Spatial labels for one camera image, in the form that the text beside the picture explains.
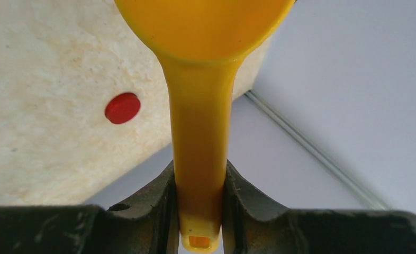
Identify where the red jar lid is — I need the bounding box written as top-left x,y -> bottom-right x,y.
104,92 -> 141,124

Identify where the yellow plastic scoop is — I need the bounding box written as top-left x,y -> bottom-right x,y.
115,0 -> 294,253

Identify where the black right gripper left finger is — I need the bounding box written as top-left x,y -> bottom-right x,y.
0,164 -> 178,253

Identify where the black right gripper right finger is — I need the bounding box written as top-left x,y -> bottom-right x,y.
222,163 -> 416,253

